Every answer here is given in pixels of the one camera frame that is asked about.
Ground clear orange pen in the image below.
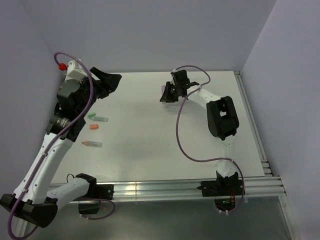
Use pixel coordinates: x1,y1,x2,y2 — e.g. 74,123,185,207
82,141,103,148

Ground purple pen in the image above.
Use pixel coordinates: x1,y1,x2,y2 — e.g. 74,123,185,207
161,85,166,95

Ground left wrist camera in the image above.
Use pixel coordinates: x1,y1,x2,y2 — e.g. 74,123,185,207
65,59,86,82

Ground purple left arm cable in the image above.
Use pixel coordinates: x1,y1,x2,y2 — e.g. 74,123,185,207
7,51,116,238

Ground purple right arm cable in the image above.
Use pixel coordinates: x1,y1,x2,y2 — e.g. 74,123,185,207
171,65,245,213

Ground aluminium side rail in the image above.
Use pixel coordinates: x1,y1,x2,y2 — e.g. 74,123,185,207
233,71,302,240

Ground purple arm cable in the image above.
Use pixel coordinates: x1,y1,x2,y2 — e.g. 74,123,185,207
7,51,116,238
171,65,245,213

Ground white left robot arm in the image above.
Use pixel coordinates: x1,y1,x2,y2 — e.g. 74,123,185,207
0,67,122,228

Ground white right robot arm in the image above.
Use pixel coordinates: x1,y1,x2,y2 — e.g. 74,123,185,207
159,66,245,202

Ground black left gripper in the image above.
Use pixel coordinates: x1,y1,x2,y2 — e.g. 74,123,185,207
77,67,121,117

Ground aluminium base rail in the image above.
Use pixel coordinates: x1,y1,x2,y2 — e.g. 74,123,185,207
48,176,286,203

